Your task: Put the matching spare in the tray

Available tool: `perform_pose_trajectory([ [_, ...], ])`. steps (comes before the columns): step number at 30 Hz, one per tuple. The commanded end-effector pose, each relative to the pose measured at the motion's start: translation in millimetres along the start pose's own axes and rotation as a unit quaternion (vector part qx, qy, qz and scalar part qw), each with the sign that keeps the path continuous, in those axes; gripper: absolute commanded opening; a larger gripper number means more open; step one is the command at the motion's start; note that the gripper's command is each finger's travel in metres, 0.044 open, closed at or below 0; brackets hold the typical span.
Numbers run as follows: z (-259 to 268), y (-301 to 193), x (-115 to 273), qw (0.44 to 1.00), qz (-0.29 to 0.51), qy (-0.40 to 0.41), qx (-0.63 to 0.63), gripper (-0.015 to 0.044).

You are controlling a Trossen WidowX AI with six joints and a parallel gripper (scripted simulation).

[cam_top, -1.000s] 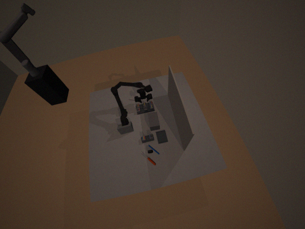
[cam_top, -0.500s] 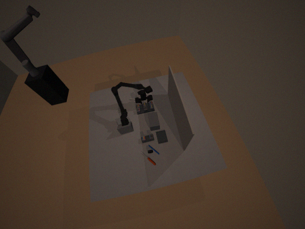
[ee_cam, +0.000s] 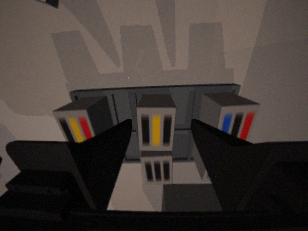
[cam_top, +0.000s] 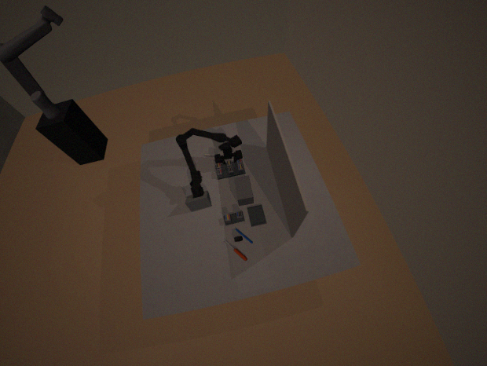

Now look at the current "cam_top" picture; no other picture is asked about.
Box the red-handled screwdriver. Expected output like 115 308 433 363
225 240 247 261

